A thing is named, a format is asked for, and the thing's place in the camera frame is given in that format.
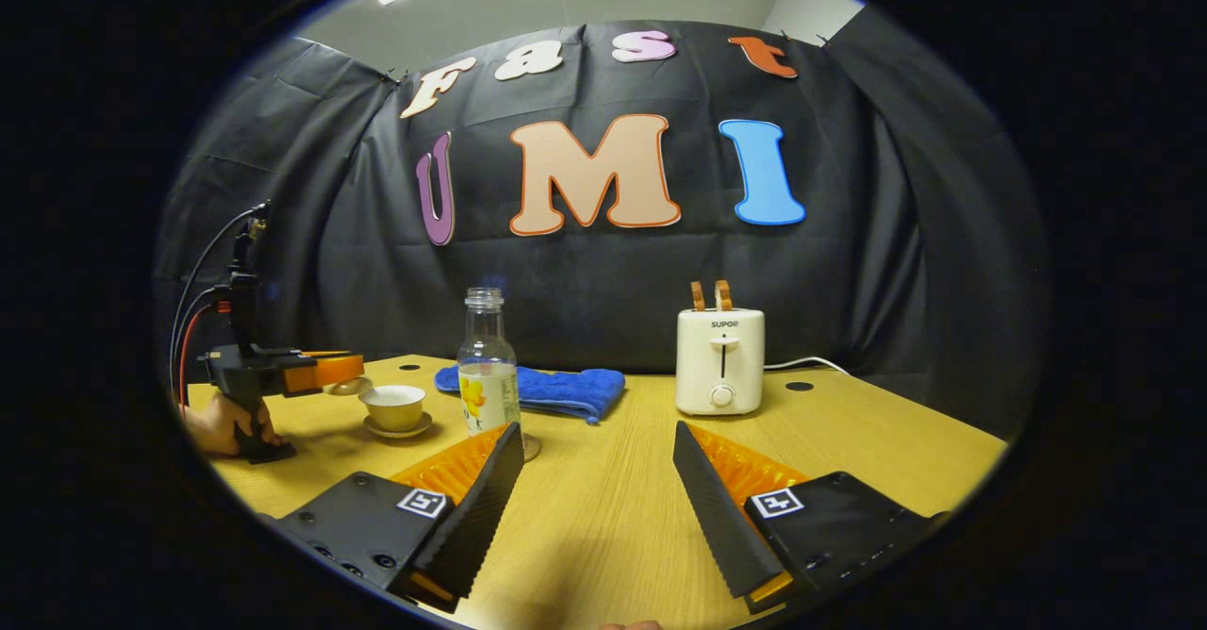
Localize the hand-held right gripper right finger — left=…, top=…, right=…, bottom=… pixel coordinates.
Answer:
left=672, top=422, right=949, bottom=615

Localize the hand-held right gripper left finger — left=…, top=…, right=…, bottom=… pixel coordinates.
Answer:
left=267, top=422, right=526, bottom=613

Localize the cream ceramic teacup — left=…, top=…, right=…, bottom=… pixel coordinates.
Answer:
left=359, top=385, right=427, bottom=433

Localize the clear glass water bottle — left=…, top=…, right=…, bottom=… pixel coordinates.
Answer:
left=457, top=288, right=521, bottom=438

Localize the cream ceramic saucer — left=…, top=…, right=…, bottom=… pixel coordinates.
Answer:
left=364, top=411, right=435, bottom=440

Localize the blue folded towel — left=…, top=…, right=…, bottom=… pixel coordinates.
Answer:
left=434, top=366, right=627, bottom=425

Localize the cream white toaster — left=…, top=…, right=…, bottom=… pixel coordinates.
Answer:
left=675, top=307, right=766, bottom=417

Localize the black backdrop cloth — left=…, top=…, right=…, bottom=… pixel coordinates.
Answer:
left=156, top=6, right=1052, bottom=442

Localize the red gripper cable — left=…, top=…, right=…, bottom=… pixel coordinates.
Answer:
left=177, top=302, right=232, bottom=405

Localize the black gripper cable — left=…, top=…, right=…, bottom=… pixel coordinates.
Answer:
left=170, top=204, right=270, bottom=395

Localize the white toaster power cable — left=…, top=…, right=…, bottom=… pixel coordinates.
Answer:
left=763, top=356, right=850, bottom=376

